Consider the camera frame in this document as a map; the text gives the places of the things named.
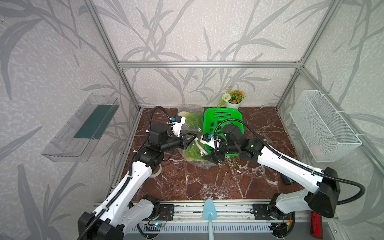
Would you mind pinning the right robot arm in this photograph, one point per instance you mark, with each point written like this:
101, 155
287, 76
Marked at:
322, 190

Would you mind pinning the white wire basket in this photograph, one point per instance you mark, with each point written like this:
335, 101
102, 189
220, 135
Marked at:
324, 130

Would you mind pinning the aluminium frame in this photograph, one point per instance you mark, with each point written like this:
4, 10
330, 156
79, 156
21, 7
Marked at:
345, 62

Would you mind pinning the light blue shovel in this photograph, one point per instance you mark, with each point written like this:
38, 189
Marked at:
210, 214

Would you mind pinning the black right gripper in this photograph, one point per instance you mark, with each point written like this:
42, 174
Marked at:
211, 157

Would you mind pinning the clear plastic wall shelf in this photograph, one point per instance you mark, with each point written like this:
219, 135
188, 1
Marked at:
78, 138

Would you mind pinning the red object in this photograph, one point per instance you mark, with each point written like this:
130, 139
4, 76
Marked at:
316, 228

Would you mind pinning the potted flower plant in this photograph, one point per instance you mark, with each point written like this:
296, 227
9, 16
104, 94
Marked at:
231, 99

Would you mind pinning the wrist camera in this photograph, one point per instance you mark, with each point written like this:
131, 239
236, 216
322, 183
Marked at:
176, 124
210, 140

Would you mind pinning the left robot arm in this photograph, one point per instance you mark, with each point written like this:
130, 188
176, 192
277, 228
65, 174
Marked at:
114, 217

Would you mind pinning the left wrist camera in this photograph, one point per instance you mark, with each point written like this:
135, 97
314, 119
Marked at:
176, 124

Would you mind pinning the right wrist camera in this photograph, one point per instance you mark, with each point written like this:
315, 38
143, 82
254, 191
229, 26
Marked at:
210, 140

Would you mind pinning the chinese cabbage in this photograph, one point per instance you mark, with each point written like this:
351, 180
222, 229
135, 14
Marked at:
194, 121
195, 152

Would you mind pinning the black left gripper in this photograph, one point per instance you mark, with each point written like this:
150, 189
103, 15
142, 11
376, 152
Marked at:
185, 143

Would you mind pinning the clear tape roll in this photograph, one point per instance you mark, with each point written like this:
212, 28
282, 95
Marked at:
156, 174

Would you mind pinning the green plastic basket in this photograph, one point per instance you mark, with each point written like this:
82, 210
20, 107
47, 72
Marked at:
214, 116

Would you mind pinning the circuit board with wires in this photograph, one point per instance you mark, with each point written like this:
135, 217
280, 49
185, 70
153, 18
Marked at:
156, 224

